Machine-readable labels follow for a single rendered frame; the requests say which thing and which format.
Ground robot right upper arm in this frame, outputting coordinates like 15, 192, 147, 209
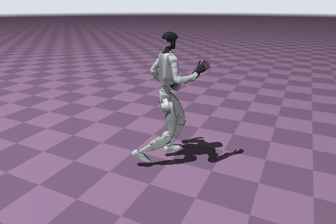
167, 55, 181, 85

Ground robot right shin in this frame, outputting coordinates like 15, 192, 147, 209
139, 134, 172, 154

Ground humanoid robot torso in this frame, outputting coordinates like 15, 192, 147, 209
158, 51, 176, 103

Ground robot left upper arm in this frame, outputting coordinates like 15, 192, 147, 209
150, 54, 160, 76

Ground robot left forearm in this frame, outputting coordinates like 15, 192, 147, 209
154, 72, 159, 81

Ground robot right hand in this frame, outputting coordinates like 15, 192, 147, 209
192, 60, 210, 78

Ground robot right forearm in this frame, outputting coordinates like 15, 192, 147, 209
177, 71, 198, 84

